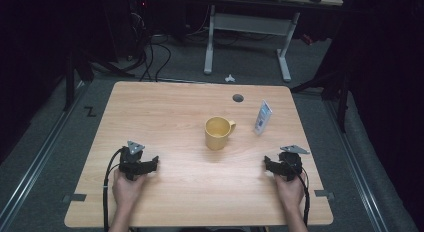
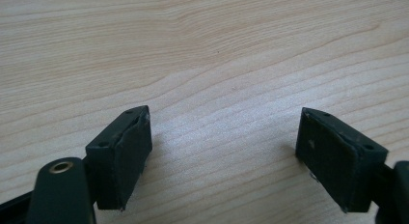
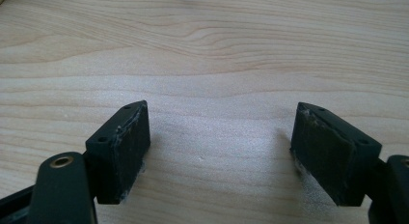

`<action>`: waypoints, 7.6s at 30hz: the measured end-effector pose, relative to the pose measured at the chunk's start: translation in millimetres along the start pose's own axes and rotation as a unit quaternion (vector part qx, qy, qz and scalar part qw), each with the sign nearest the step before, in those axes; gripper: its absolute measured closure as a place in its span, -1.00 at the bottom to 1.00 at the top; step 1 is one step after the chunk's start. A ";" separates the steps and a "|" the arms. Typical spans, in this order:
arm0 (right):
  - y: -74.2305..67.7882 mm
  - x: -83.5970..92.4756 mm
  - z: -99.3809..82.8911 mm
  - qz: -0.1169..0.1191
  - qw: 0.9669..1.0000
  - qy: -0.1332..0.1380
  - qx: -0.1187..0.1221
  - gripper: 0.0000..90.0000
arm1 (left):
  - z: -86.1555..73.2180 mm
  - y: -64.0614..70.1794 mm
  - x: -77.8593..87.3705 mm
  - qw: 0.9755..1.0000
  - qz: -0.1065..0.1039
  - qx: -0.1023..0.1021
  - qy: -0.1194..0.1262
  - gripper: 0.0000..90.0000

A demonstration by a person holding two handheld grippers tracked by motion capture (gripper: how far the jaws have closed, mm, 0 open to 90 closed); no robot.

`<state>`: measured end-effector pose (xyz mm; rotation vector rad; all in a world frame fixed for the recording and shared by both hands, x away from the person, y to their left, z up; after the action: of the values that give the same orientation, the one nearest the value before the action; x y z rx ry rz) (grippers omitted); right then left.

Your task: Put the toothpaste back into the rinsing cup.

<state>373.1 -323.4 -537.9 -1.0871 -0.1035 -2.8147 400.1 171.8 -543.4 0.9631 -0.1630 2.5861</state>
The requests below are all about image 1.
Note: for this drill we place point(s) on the grey table grommet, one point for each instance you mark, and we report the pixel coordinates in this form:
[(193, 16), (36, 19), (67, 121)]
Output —
[(238, 98)]

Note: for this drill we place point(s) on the person's left hand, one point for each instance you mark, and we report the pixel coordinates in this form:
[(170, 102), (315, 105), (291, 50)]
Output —
[(126, 190)]

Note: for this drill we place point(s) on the yellow mug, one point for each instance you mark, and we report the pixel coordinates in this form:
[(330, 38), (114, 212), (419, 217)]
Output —
[(217, 133)]

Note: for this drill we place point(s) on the dark computer tower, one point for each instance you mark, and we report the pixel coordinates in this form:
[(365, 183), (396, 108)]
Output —
[(125, 25)]

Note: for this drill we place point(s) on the metal floor rail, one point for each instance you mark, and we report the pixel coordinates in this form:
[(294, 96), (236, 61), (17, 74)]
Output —
[(36, 165), (358, 172)]

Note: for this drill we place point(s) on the person's right hand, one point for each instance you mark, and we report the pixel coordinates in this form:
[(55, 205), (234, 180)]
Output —
[(290, 192)]

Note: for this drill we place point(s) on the white paper scrap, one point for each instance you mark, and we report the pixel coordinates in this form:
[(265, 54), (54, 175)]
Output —
[(229, 79)]

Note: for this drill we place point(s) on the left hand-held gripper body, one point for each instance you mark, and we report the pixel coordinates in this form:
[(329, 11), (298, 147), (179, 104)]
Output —
[(130, 162)]

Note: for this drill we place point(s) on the black metal stand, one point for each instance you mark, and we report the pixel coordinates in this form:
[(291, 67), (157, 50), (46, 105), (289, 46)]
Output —
[(341, 102), (70, 82)]

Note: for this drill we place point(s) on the white metal frame desk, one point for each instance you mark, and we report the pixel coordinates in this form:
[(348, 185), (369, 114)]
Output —
[(248, 25)]

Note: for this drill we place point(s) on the white tube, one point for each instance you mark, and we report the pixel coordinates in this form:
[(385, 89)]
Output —
[(262, 118)]

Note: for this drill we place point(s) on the black tape mark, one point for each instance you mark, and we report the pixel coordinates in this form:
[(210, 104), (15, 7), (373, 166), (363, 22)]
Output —
[(90, 111)]

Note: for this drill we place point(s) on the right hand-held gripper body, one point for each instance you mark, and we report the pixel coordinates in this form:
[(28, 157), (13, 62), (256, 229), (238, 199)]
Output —
[(290, 163)]

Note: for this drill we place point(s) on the grey tape piece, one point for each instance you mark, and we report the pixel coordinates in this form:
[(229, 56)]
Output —
[(324, 194), (75, 198)]

